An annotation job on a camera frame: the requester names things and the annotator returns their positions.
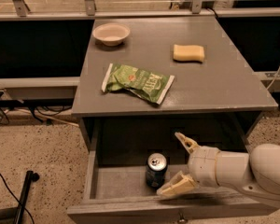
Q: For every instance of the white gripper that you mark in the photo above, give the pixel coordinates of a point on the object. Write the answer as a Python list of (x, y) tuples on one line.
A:
[(203, 165)]

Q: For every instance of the blue pepsi can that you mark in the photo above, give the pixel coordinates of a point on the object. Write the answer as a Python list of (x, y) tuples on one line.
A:
[(155, 170)]

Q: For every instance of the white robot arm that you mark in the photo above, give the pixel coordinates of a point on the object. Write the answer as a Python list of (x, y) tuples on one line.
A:
[(255, 174)]

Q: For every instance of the grey cabinet counter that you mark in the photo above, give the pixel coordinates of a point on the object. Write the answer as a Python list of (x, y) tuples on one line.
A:
[(223, 83)]

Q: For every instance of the open grey drawer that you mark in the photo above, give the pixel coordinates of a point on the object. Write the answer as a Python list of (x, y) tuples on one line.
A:
[(116, 191)]

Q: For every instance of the green chip bag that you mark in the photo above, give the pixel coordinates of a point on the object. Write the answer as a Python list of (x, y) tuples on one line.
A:
[(145, 84)]

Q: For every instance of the yellow sponge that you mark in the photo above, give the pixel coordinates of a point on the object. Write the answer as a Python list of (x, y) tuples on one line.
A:
[(189, 53)]

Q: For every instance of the white paper bowl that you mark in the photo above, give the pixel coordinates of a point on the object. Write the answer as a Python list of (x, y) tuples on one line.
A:
[(111, 34)]

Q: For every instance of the metal window railing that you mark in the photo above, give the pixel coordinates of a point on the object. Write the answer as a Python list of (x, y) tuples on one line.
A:
[(53, 10)]

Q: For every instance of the black stand leg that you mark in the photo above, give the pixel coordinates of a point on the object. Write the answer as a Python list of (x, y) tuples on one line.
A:
[(14, 215)]

